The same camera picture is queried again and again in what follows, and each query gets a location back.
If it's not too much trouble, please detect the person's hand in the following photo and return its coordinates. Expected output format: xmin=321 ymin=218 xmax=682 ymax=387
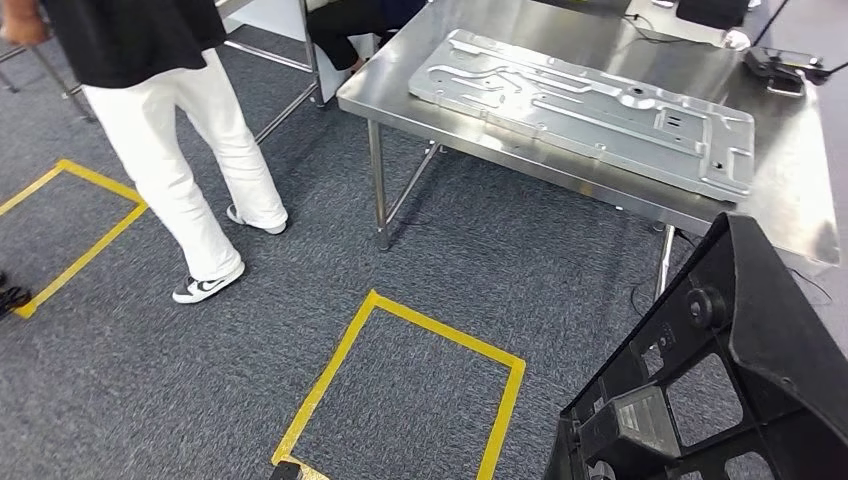
xmin=0 ymin=0 xmax=51 ymax=48

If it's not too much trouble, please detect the black remote controller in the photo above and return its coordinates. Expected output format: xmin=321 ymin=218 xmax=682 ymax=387
xmin=741 ymin=44 xmax=833 ymax=99

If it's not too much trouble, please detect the black and white humanoid robot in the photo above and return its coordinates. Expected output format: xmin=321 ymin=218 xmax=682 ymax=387
xmin=0 ymin=271 xmax=32 ymax=318

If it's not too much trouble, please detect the person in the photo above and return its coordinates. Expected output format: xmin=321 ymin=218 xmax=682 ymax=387
xmin=305 ymin=0 xmax=429 ymax=74
xmin=0 ymin=0 xmax=291 ymax=306

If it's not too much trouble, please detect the stainless steel workbench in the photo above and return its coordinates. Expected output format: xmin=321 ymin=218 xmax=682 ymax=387
xmin=335 ymin=0 xmax=843 ymax=313

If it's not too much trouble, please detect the black plastic panel part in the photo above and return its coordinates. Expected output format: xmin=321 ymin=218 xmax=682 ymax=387
xmin=543 ymin=211 xmax=848 ymax=480

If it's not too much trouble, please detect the black pole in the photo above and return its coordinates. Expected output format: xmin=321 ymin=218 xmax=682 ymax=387
xmin=751 ymin=0 xmax=793 ymax=48

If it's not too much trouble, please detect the steel side table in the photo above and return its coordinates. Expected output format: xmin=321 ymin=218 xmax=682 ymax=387
xmin=215 ymin=0 xmax=327 ymax=146

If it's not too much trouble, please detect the white table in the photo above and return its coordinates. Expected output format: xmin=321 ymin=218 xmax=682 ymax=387
xmin=622 ymin=0 xmax=763 ymax=53

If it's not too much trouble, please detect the black floor cable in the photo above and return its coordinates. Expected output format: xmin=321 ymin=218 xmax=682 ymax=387
xmin=627 ymin=274 xmax=664 ymax=319

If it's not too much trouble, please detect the black laptop cable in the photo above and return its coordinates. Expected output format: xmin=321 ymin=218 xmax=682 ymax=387
xmin=619 ymin=13 xmax=697 ymax=48

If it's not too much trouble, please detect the large aluminium plate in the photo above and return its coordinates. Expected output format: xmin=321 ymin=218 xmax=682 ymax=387
xmin=407 ymin=28 xmax=757 ymax=204

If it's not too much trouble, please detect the steel table frame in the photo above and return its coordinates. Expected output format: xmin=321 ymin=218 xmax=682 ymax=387
xmin=0 ymin=44 xmax=99 ymax=125

